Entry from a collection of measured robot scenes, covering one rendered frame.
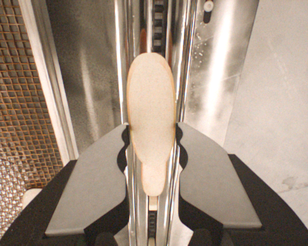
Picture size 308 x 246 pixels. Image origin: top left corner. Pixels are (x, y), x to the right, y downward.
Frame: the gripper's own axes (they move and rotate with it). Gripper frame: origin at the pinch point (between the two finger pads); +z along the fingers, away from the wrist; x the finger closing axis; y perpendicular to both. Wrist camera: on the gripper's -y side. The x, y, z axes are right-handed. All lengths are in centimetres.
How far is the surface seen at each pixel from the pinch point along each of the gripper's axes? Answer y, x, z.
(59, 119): 1.0, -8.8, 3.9
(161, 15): -7.5, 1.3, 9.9
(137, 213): 22.2, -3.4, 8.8
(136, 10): -7.9, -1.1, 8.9
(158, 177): 12.9, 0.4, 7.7
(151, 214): 24.2, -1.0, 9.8
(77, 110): 3.5, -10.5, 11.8
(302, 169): 16.3, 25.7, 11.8
